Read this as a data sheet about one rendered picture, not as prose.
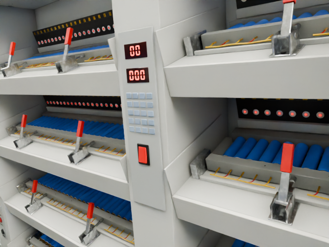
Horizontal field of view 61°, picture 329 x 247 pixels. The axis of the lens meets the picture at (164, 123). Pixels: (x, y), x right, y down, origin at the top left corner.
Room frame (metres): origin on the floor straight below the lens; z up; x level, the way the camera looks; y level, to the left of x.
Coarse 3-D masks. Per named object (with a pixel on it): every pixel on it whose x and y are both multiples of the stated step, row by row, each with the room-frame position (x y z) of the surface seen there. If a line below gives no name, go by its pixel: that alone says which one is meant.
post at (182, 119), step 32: (128, 0) 0.44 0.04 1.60; (160, 0) 0.41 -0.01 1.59; (192, 0) 0.47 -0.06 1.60; (224, 0) 0.55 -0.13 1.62; (160, 64) 0.41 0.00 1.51; (160, 96) 0.41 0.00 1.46; (160, 128) 0.41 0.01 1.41; (192, 128) 0.46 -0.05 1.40; (128, 160) 0.46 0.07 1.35; (160, 224) 0.42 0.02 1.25; (192, 224) 0.44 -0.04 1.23
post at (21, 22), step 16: (0, 16) 0.92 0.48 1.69; (16, 16) 0.95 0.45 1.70; (32, 16) 0.99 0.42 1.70; (0, 32) 0.91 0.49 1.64; (16, 32) 0.95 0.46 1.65; (32, 32) 0.99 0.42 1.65; (0, 48) 0.90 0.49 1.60; (16, 48) 0.94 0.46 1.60; (32, 48) 0.98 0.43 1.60; (0, 96) 0.88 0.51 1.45; (16, 96) 0.92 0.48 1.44; (32, 96) 0.96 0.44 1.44; (0, 112) 0.88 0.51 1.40; (16, 112) 0.91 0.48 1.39; (0, 160) 0.86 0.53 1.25; (0, 176) 0.85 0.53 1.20; (16, 176) 0.89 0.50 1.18; (16, 224) 0.87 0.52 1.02
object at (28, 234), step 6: (30, 228) 0.90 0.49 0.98; (24, 234) 0.88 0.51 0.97; (30, 234) 0.89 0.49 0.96; (36, 234) 0.89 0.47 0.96; (42, 234) 0.92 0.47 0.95; (18, 240) 0.86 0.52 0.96; (24, 240) 0.88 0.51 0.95; (12, 246) 0.85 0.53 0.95; (18, 246) 0.86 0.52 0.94; (24, 246) 0.87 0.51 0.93; (48, 246) 0.85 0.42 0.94
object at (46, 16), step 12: (60, 0) 0.90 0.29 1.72; (72, 0) 0.86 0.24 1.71; (84, 0) 0.83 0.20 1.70; (96, 0) 0.79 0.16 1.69; (108, 0) 0.76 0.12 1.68; (228, 0) 0.55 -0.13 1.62; (36, 12) 1.00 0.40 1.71; (48, 12) 0.95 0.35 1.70; (60, 12) 0.91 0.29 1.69; (72, 12) 0.87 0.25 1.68; (84, 12) 0.83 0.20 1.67; (96, 12) 0.80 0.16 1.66; (228, 12) 0.55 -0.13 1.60; (276, 12) 0.50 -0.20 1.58; (48, 24) 0.95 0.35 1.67; (228, 24) 0.55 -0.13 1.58; (228, 108) 0.56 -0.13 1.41; (228, 120) 0.56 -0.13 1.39; (300, 132) 0.47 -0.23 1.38
